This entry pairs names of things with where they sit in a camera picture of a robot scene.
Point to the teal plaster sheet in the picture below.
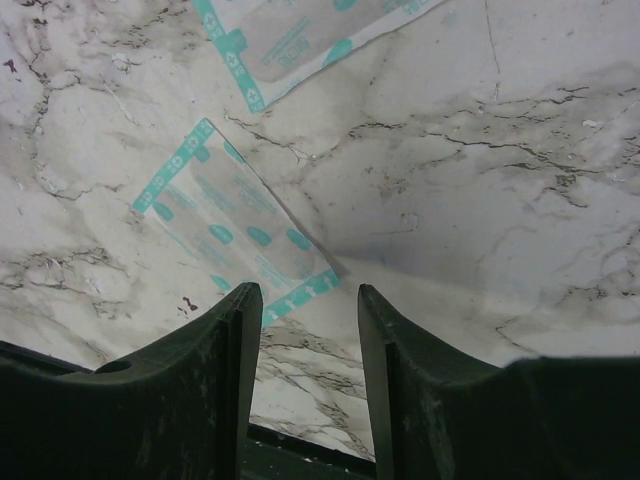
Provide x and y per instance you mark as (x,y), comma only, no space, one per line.
(270,47)
(209,201)

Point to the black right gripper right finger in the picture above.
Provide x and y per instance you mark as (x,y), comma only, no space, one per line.
(438,413)

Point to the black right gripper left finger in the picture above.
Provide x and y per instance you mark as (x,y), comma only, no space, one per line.
(177,408)

